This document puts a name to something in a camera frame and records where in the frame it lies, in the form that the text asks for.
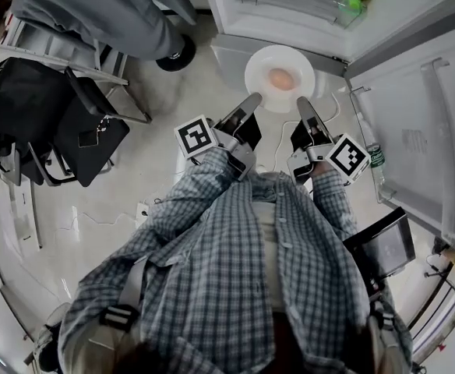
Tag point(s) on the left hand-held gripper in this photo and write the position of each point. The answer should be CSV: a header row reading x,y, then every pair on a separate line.
x,y
196,136

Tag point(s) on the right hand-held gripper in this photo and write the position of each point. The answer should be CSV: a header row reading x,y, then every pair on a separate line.
x,y
346,158

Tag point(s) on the brown egg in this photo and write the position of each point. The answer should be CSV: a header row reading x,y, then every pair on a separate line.
x,y
281,78

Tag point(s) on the white plate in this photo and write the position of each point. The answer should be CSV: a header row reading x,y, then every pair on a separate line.
x,y
262,62

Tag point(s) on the white fridge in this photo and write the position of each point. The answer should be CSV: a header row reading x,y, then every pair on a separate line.
x,y
406,92

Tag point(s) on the person's right forearm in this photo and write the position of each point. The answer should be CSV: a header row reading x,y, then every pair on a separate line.
x,y
332,197

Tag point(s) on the person's left forearm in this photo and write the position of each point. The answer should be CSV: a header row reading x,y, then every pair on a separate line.
x,y
216,177

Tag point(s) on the clear bottle with green label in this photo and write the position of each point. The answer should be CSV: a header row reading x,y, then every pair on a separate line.
x,y
375,158

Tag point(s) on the green plastic cup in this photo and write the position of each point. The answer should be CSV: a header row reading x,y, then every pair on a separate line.
x,y
352,5

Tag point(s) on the white power strip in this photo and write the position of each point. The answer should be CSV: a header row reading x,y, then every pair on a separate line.
x,y
142,212

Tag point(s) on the plaid shirt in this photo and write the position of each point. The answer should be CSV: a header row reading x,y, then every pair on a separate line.
x,y
212,267

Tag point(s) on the white metal rack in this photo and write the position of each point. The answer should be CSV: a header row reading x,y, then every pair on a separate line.
x,y
56,58

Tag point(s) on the black bag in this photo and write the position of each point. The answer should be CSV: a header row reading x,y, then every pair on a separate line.
x,y
25,99

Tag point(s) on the black metal-frame chair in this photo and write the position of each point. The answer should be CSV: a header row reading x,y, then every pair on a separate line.
x,y
91,138

